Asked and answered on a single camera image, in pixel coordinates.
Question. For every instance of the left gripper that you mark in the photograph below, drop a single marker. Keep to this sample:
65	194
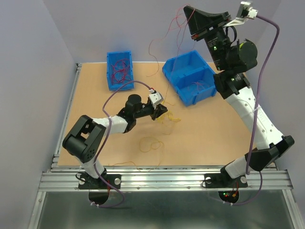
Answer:
158	110

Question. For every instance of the large blue divided bin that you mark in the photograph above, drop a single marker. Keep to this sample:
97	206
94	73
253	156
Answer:
191	77

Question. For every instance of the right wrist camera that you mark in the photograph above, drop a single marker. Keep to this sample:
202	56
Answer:
245	12

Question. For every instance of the small blue bin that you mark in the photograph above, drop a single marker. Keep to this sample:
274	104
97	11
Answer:
119	69

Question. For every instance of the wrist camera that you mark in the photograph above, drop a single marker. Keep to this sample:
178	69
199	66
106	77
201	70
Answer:
245	12
156	98

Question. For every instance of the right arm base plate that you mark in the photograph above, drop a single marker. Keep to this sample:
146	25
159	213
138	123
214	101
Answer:
217	180

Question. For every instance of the aluminium rail frame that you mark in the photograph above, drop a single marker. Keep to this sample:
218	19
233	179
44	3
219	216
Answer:
162	164

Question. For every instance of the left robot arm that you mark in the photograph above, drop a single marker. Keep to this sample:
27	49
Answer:
84	139

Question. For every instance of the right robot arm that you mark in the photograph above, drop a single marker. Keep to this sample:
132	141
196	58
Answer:
232	59

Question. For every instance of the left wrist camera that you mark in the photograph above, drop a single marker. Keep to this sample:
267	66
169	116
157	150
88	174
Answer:
156	98

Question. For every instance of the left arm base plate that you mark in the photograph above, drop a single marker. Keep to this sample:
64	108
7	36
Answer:
86	182

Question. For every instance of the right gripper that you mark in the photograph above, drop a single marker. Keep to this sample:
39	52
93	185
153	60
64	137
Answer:
199	19

